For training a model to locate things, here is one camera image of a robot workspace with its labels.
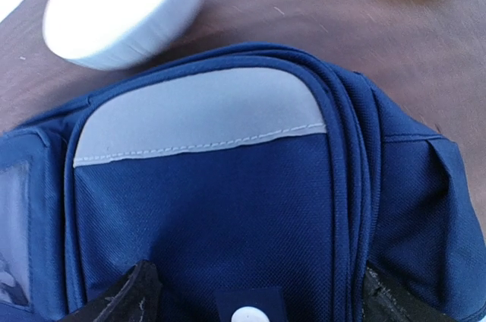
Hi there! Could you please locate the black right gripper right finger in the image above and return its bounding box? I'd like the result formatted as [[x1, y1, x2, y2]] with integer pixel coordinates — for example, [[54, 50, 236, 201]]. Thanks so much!
[[362, 264, 455, 322]]

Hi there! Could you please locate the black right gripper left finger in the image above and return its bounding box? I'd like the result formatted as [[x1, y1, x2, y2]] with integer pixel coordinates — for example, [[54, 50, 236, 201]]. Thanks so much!
[[62, 260, 162, 322]]

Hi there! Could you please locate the navy blue student backpack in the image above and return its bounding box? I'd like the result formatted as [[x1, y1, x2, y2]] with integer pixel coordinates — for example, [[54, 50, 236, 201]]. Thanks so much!
[[1, 43, 485, 321]]

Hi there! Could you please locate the white ceramic bowl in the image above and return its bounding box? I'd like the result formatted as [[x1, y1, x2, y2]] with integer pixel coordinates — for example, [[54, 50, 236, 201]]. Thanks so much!
[[43, 0, 204, 71]]

